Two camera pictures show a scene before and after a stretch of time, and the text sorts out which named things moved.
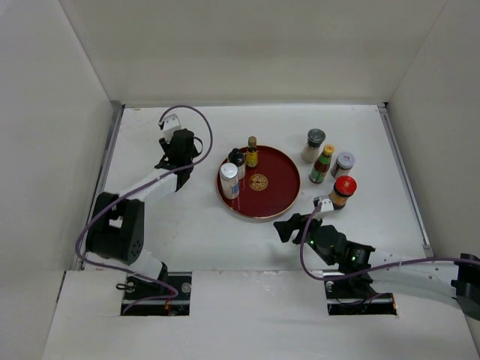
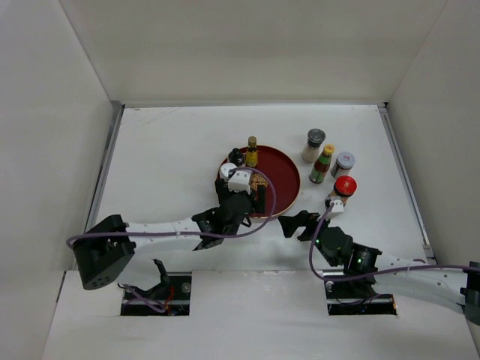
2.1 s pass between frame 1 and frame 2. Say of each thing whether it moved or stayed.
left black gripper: moved
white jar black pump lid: stayed
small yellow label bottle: stayed
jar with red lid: stayed
